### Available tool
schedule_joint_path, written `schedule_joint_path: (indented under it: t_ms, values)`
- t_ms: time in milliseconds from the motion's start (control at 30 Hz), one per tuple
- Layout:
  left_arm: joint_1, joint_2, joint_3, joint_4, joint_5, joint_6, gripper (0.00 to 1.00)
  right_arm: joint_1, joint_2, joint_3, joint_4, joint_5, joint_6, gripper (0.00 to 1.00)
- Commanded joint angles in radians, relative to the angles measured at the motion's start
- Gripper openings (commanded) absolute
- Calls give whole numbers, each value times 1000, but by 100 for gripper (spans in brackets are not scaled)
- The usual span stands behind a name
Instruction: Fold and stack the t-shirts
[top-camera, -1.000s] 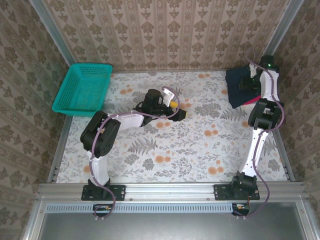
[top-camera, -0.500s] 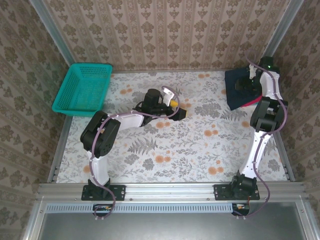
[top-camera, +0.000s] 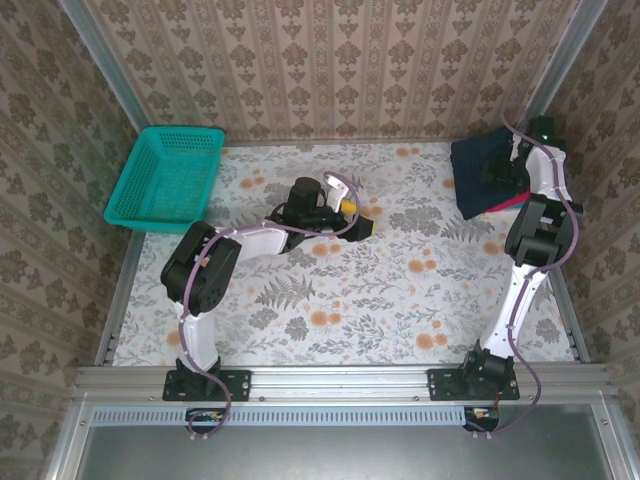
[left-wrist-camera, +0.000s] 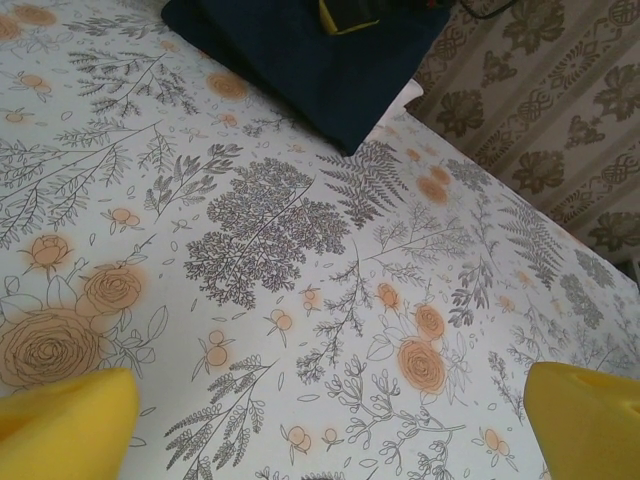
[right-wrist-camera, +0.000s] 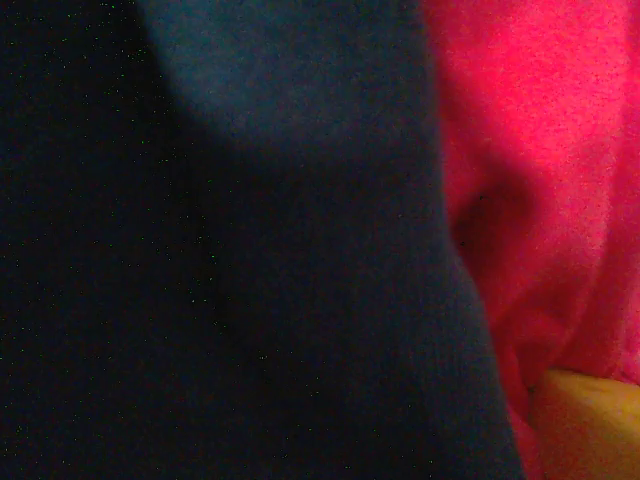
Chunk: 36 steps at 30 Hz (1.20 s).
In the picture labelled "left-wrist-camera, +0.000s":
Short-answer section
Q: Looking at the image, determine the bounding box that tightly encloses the floral tablecloth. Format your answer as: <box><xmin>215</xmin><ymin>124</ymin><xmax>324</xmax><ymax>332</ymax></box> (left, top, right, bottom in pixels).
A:
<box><xmin>0</xmin><ymin>0</ymin><xmax>640</xmax><ymax>480</ymax></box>

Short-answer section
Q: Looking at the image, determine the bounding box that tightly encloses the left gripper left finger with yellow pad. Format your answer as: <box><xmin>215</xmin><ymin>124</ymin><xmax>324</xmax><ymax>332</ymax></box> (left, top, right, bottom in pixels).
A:
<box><xmin>0</xmin><ymin>367</ymin><xmax>140</xmax><ymax>480</ymax></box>

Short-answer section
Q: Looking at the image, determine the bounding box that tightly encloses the navy blue t-shirt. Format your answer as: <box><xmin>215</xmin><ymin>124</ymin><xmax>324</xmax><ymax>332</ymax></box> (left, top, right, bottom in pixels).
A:
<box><xmin>160</xmin><ymin>0</ymin><xmax>451</xmax><ymax>155</ymax></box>

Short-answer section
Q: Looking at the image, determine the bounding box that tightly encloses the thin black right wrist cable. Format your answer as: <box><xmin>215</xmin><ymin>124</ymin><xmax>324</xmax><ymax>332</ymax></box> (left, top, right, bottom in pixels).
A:
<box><xmin>458</xmin><ymin>0</ymin><xmax>519</xmax><ymax>20</ymax></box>

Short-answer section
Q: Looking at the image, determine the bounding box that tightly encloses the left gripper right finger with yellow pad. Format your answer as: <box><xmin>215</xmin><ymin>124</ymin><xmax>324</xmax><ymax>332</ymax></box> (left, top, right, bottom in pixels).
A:
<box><xmin>523</xmin><ymin>359</ymin><xmax>640</xmax><ymax>480</ymax></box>

